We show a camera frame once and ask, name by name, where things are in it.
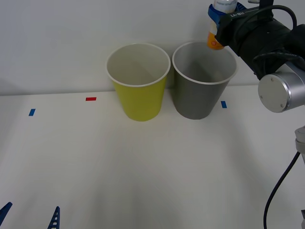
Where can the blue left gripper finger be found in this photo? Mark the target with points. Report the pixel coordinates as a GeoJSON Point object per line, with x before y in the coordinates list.
{"type": "Point", "coordinates": [6, 208]}
{"type": "Point", "coordinates": [55, 219]}

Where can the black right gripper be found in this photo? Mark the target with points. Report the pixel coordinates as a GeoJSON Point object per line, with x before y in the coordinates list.
{"type": "Point", "coordinates": [234, 26]}

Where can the orange and white drink can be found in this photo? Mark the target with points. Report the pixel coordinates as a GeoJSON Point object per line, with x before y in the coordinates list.
{"type": "Point", "coordinates": [212, 43]}

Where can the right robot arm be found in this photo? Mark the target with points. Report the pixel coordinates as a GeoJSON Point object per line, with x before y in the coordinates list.
{"type": "Point", "coordinates": [276, 90]}

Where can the grey plastic waste bin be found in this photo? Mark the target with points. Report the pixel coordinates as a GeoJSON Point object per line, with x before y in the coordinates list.
{"type": "Point", "coordinates": [197, 100]}

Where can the yellow-green plastic waste bin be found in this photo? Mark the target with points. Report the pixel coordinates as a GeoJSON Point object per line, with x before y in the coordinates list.
{"type": "Point", "coordinates": [140, 102]}

